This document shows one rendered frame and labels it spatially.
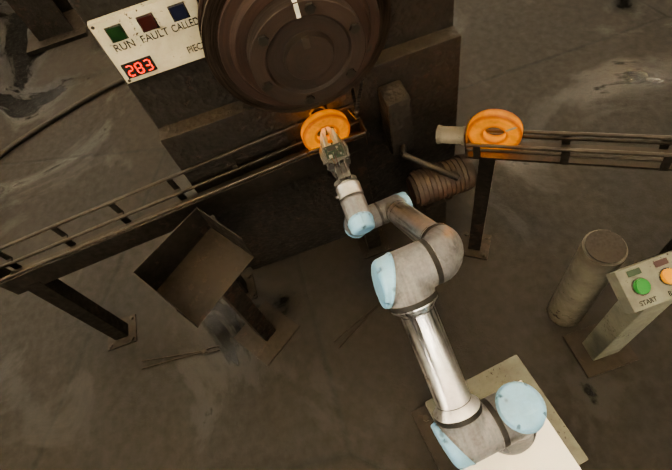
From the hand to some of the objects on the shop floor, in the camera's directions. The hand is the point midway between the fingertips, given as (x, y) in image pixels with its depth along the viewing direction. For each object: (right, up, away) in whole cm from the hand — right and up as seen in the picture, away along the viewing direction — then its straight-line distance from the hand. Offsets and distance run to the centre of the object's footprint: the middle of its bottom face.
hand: (325, 130), depth 147 cm
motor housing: (+48, -40, +55) cm, 83 cm away
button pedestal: (+98, -74, +22) cm, 125 cm away
